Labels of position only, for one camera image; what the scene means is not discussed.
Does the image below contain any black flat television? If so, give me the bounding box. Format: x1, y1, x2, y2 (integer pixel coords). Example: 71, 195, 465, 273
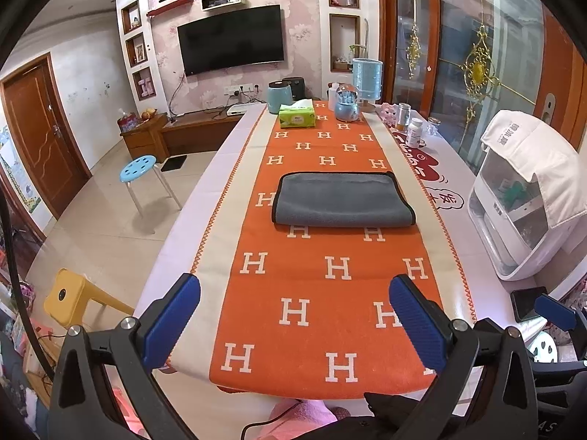
177, 4, 284, 77

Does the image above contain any blue round stool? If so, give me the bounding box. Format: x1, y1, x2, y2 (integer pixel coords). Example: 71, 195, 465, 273
120, 155, 183, 217

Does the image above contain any white printed tablecloth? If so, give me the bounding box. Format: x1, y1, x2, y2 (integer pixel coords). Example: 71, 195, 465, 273
135, 100, 551, 399

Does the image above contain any wooden television cabinet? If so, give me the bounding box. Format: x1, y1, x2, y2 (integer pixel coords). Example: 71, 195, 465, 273
120, 109, 245, 162

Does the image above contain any glass door with gold ornament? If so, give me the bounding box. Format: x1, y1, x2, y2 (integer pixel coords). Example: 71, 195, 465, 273
380, 0, 579, 166

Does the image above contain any black cable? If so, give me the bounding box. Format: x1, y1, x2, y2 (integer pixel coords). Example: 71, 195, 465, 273
0, 179, 62, 379

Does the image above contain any black smartphone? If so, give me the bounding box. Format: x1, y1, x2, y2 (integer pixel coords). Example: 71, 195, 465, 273
510, 286, 549, 322

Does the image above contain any blue water jug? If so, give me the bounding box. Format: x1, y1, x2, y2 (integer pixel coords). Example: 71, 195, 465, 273
351, 58, 384, 102

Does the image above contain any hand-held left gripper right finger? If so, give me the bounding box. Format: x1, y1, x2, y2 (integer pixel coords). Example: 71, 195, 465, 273
364, 274, 539, 440

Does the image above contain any yellow stool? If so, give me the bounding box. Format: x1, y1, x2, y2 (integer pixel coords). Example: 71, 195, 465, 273
43, 268, 136, 331

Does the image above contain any blue snow globe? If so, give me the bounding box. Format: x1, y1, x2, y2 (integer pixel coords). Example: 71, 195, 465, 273
333, 84, 364, 122

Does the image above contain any red tissue box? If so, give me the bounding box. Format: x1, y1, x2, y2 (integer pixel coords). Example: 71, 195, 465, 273
118, 109, 139, 135

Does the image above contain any colourful wall poster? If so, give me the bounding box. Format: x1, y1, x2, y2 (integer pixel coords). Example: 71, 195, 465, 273
0, 125, 42, 214

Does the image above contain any white set-top box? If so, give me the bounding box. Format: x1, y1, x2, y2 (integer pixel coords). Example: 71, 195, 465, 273
226, 103, 267, 117

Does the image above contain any white countertop appliance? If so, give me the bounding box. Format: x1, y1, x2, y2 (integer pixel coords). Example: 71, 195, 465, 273
467, 147, 564, 282

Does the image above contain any orange printed blanket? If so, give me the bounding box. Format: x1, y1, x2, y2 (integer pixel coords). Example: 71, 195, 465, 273
209, 99, 445, 388

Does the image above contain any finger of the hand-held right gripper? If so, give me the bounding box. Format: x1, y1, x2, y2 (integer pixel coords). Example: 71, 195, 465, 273
534, 294, 587, 331

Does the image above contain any white medicine bottle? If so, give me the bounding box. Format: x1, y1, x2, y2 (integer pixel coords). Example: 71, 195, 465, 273
406, 118, 424, 148

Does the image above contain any white plastic stool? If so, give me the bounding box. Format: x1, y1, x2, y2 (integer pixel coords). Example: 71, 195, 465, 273
527, 330, 559, 364

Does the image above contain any brown wooden door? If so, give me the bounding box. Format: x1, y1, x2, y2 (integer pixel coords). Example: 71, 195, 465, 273
0, 52, 92, 219

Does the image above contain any red wall shelf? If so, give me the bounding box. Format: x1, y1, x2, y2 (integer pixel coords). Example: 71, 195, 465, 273
146, 0, 194, 17

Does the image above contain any light blue kettle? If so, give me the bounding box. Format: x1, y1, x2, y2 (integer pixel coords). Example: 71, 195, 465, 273
267, 81, 294, 114

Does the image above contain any pink clothing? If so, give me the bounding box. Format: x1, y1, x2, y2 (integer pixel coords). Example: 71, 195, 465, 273
268, 399, 341, 440

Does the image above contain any grey towel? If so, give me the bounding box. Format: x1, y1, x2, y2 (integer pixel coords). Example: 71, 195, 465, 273
272, 171, 416, 228

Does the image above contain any green tissue box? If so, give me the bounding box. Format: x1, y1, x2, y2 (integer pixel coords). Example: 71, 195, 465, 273
278, 99, 317, 129

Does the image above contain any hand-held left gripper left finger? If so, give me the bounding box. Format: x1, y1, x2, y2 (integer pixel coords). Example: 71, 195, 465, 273
48, 272, 203, 440

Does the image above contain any white appliance with cover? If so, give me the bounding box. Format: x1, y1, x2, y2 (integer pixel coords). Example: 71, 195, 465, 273
479, 109, 580, 251

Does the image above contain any black appliance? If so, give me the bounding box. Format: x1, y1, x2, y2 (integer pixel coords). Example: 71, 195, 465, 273
281, 76, 306, 102

